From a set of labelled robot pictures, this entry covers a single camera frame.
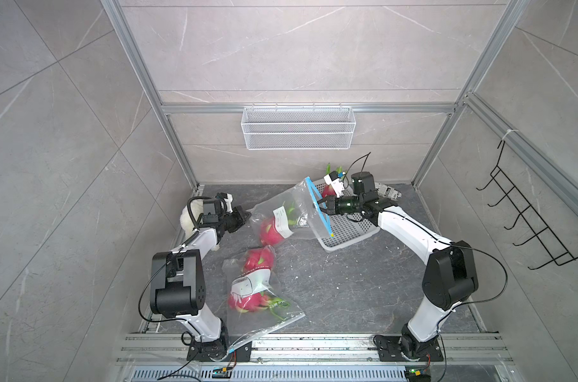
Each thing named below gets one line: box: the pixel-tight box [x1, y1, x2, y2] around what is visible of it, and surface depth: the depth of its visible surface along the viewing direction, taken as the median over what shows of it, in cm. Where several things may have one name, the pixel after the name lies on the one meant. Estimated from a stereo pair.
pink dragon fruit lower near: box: [228, 291, 290, 320], surface depth 77 cm
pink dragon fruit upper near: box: [241, 245, 275, 275], surface depth 85 cm
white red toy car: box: [374, 182, 403, 200], surface depth 116 cm
